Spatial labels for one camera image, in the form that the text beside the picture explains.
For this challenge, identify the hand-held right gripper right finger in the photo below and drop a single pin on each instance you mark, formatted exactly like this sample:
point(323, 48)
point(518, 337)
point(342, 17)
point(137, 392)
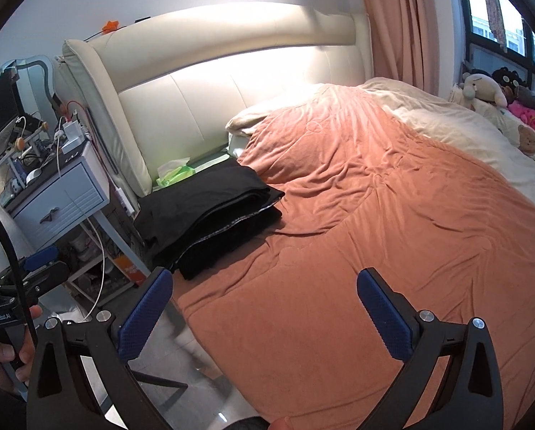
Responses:
point(383, 318)

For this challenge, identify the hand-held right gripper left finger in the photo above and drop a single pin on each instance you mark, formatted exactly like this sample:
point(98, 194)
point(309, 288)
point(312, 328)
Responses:
point(144, 318)

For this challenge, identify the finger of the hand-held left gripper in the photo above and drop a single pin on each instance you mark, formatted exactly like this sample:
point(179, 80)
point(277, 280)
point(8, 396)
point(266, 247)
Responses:
point(41, 257)

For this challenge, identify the black pants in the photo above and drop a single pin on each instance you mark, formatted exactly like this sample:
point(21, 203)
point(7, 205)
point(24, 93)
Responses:
point(209, 219)

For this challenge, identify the person's left hand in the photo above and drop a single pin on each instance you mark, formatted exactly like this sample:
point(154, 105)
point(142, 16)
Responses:
point(1, 360)

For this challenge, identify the orange box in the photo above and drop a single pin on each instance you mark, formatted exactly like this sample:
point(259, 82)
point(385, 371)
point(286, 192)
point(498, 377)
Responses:
point(131, 269)

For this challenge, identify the pale blue nightstand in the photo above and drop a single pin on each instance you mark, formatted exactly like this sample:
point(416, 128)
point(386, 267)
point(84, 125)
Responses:
point(57, 201)

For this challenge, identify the dark chair leg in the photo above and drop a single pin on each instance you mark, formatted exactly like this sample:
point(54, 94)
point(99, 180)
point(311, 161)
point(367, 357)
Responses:
point(160, 380)

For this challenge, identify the white power strip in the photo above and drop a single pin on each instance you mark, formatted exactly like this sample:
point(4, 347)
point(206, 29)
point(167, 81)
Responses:
point(123, 199)

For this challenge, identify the orange-brown blanket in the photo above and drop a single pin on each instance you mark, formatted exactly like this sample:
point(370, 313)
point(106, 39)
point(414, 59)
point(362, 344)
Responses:
point(361, 215)

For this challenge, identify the white charger block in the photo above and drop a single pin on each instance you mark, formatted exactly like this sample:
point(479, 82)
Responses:
point(73, 134)

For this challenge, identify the green tissue pack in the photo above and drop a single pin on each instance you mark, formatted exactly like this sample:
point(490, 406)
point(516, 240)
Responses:
point(173, 175)

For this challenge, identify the person's leg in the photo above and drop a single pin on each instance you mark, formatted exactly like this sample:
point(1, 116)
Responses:
point(245, 424)

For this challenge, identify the cream duvet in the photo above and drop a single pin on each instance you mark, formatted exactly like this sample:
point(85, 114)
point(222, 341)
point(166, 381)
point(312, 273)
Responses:
point(451, 116)

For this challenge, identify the white pillow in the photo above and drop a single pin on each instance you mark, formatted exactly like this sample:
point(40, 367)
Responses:
point(249, 118)

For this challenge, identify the orange star toy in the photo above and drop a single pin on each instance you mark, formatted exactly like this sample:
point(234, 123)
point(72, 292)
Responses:
point(111, 25)

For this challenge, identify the pink plush toy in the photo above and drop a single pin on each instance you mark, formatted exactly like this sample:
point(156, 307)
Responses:
point(531, 118)

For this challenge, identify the beige teddy bear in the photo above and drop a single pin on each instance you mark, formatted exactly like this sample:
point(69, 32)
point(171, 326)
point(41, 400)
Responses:
point(482, 87)

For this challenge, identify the cream padded headboard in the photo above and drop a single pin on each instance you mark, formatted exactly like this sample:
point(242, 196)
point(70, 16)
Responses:
point(258, 76)

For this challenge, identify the black plush toy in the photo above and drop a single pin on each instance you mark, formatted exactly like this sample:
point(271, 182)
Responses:
point(508, 78)

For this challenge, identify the peach curtain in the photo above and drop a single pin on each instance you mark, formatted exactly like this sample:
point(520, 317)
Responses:
point(401, 22)

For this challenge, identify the pale curved frame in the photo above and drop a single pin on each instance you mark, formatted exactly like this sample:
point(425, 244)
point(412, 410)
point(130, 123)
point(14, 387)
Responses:
point(45, 71)

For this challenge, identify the dark window frame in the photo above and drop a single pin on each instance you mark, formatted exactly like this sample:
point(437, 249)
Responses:
point(495, 49)

